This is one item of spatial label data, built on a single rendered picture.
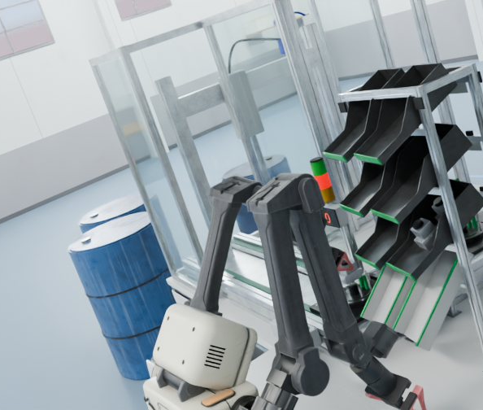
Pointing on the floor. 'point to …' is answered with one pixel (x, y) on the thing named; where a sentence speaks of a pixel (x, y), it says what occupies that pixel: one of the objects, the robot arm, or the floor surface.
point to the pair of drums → (124, 280)
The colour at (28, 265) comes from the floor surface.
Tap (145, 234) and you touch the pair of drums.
